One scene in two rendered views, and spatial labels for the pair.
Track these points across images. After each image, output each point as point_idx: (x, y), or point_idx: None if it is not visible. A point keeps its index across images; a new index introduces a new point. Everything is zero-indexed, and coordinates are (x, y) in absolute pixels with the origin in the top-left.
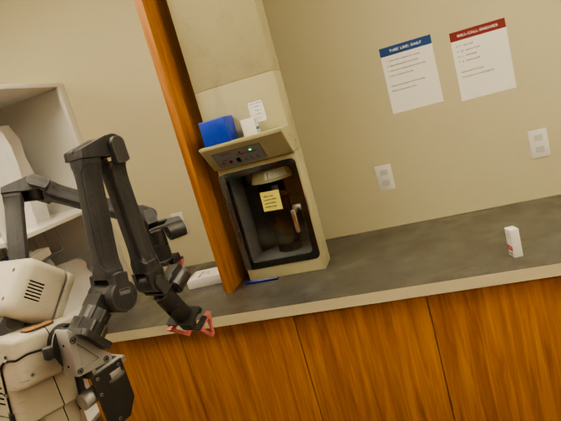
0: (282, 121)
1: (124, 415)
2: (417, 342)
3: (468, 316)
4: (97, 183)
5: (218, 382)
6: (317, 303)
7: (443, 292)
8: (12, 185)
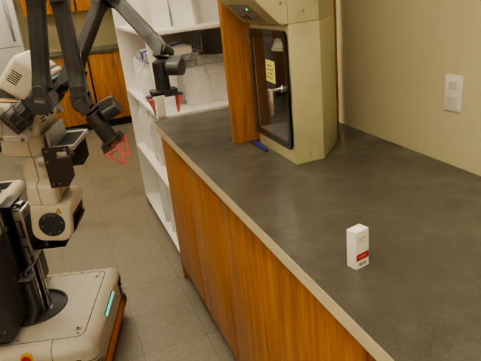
0: None
1: (64, 183)
2: (265, 279)
3: (290, 289)
4: (35, 14)
5: (196, 208)
6: (217, 188)
7: (268, 247)
8: None
